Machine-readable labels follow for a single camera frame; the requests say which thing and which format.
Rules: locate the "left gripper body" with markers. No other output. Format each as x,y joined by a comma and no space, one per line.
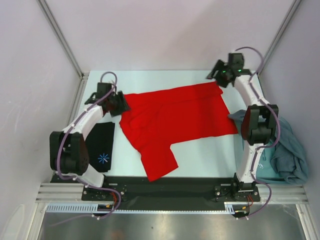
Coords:
118,105

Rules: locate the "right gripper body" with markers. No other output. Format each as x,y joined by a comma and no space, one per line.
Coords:
220,76

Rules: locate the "red t shirt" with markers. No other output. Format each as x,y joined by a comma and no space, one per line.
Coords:
158,119

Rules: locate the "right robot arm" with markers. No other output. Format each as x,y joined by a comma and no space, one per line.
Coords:
259,125

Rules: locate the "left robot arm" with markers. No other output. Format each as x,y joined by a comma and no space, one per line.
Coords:
68,152

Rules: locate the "folded black t shirt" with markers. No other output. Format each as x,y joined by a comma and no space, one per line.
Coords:
99,144

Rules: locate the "grey blue t shirt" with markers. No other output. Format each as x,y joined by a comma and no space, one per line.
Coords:
290,159

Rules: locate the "teal plastic bin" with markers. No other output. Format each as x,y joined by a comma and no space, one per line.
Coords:
260,165

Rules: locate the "right aluminium frame post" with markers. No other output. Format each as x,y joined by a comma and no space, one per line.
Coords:
293,9

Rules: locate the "aluminium frame post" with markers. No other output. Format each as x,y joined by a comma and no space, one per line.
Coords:
293,9
53,23

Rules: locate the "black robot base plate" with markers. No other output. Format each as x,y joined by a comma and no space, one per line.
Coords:
171,193

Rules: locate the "aluminium front rail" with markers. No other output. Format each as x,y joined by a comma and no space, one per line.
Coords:
72,193

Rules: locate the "left aluminium frame post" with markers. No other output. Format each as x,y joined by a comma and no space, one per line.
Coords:
53,23

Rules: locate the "white slotted cable duct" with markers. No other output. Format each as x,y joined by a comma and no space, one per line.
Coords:
103,209

